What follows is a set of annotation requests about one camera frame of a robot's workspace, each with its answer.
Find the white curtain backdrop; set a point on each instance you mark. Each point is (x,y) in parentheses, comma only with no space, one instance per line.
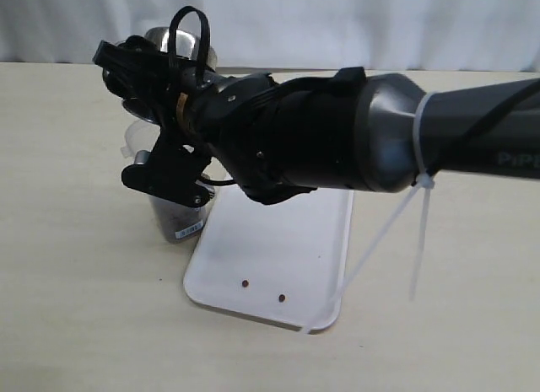
(479,35)

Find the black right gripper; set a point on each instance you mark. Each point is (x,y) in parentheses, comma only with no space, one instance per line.
(175,165)

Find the steel mug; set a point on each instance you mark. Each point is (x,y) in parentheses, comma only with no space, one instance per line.
(140,69)

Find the white rectangular tray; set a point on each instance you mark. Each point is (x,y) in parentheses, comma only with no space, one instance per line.
(297,248)

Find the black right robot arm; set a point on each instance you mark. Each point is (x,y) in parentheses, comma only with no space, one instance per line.
(349,131)

